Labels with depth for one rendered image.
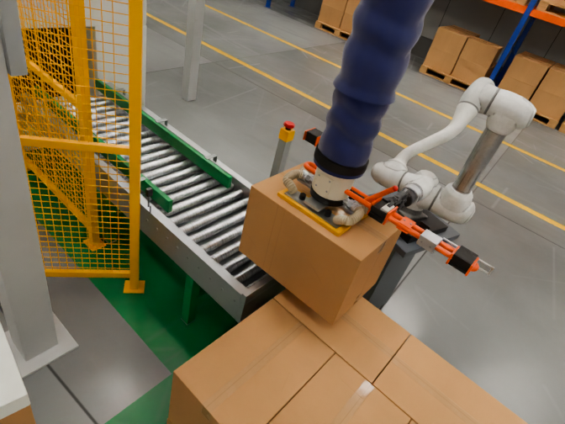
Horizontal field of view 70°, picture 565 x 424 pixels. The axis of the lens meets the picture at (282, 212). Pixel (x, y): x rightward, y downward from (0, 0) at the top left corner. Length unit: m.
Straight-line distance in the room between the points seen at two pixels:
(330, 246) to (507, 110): 1.05
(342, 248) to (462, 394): 0.91
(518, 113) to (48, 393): 2.56
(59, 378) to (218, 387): 0.96
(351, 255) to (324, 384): 0.58
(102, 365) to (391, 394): 1.45
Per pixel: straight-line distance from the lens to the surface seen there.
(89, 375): 2.42
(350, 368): 1.95
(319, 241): 1.67
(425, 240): 1.62
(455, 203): 2.39
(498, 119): 2.18
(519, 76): 8.77
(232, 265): 2.15
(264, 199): 1.79
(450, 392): 2.12
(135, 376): 2.40
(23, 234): 1.92
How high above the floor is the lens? 2.08
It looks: 37 degrees down
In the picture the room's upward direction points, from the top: 16 degrees clockwise
